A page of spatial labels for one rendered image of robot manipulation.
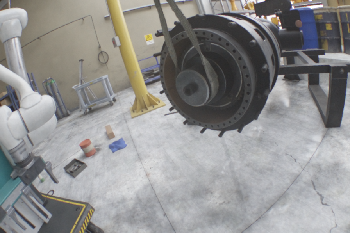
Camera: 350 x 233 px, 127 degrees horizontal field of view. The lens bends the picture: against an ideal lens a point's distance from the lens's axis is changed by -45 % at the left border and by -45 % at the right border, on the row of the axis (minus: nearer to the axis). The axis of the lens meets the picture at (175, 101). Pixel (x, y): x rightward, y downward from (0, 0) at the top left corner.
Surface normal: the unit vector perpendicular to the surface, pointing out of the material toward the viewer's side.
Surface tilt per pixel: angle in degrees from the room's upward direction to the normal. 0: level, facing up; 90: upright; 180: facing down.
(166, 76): 104
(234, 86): 90
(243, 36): 90
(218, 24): 90
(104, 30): 90
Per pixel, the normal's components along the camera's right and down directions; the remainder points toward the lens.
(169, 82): 0.76, 0.04
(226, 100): -0.61, 0.43
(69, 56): 0.40, 0.20
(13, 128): 0.88, -0.11
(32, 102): 0.60, -0.50
